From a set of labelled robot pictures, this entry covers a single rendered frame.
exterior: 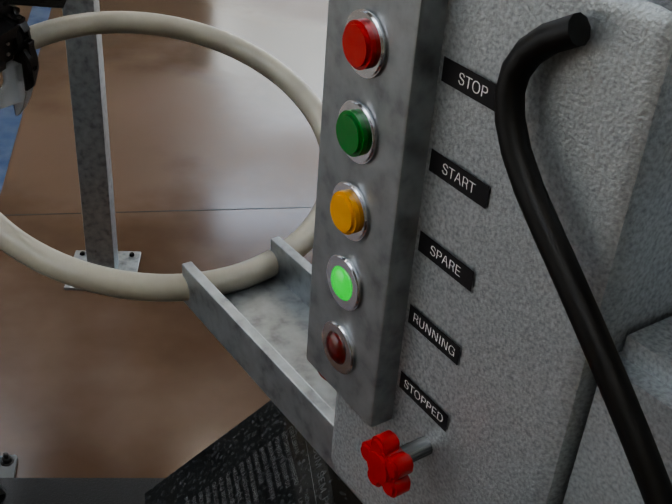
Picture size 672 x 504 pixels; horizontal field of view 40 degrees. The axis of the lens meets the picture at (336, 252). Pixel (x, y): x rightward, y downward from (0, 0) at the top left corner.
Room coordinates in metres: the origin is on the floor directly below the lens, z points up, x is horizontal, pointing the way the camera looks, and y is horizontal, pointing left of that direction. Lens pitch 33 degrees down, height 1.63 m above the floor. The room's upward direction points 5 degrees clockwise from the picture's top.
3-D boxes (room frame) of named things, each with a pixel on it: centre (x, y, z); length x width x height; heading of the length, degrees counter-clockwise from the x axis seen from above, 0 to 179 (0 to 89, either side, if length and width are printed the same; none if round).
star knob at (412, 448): (0.41, -0.05, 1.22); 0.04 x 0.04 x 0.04; 36
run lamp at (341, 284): (0.46, -0.01, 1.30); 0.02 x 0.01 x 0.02; 36
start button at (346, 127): (0.46, -0.01, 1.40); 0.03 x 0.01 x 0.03; 36
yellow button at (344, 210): (0.46, -0.01, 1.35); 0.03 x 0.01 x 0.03; 36
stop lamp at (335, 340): (0.46, -0.01, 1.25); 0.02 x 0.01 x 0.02; 36
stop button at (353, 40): (0.46, -0.01, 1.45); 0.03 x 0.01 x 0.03; 36
